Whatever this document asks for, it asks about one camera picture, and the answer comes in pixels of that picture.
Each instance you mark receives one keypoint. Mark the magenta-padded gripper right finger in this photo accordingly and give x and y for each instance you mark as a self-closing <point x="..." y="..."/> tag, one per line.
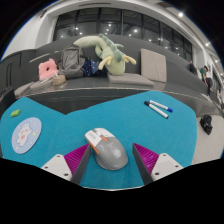
<point x="148" y="158"/>

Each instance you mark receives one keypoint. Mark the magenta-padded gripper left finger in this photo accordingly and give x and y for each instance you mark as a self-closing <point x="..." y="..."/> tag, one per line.
<point x="76" y="159"/>

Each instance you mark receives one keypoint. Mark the grey white computer mouse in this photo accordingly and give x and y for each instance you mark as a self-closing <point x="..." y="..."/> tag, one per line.
<point x="108" y="150"/>

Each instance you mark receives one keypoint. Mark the round pale blue mouse pad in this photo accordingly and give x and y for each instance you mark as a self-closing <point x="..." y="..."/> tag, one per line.
<point x="26" y="135"/>

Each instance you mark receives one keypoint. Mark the white marker with black cap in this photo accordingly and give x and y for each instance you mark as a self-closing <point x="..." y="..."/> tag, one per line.
<point x="156" y="110"/>

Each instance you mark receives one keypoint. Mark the black bag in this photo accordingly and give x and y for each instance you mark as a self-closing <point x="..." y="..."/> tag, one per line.
<point x="206" y="124"/>

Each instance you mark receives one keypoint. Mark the green eraser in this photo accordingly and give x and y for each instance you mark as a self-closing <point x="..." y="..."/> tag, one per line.
<point x="15" y="113"/>

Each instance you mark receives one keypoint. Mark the small tan pouch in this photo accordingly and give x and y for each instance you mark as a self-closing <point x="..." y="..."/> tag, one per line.
<point x="59" y="80"/>

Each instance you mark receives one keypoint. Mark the flat grey square cushion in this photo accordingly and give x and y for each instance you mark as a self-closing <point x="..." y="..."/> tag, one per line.
<point x="130" y="79"/>

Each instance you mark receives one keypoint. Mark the flat grey seat cushion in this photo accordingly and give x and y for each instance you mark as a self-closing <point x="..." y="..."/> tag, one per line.
<point x="24" y="89"/>

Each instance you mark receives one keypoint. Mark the dark blue patterned bag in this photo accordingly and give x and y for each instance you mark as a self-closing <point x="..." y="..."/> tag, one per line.
<point x="90" y="67"/>

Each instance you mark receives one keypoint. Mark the upright grey square cushion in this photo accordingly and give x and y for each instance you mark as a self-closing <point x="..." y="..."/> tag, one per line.
<point x="153" y="65"/>

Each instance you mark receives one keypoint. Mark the pink plush cushion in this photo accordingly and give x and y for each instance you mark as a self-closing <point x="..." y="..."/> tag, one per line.
<point x="46" y="70"/>

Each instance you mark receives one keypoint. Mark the grey backpack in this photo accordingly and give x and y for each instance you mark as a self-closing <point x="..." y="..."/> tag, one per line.
<point x="71" y="61"/>

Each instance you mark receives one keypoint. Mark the person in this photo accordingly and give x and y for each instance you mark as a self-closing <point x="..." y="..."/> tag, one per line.
<point x="208" y="79"/>
<point x="193" y="68"/>

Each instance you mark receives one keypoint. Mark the green dragon plush toy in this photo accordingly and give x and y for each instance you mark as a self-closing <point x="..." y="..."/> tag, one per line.
<point x="113" y="58"/>

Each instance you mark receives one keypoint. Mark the large dark glass window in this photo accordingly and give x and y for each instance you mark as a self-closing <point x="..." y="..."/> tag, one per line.
<point x="120" y="26"/>

